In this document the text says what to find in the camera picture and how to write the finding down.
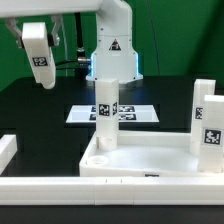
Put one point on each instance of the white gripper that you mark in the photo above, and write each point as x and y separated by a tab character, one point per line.
21	8

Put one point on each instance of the fiducial marker plate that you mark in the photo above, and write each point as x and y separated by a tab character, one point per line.
127	113

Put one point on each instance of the white desk top tray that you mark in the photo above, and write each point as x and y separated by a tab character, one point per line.
142	154

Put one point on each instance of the white front fence bar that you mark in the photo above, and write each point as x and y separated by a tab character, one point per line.
111	191

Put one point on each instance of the white left fence block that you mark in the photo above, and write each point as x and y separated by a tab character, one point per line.
8	148

